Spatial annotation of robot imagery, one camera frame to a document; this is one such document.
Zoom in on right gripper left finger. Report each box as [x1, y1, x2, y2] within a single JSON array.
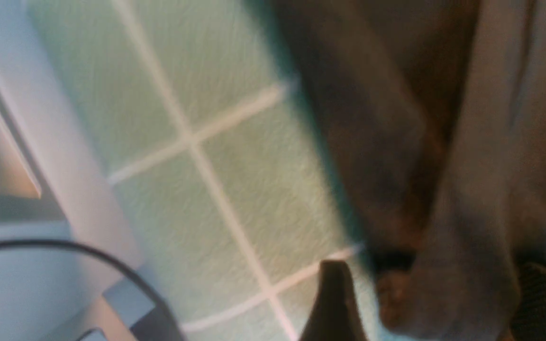
[[299, 260, 368, 341]]

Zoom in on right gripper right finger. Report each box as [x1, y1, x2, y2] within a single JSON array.
[[511, 262, 546, 341]]

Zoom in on gray long sleeve shirt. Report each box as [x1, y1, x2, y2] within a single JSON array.
[[264, 0, 546, 341]]

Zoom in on green grid table mat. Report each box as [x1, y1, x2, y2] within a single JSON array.
[[25, 0, 394, 341]]

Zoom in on black right camera cable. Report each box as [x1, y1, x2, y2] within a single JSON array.
[[0, 239, 179, 341]]

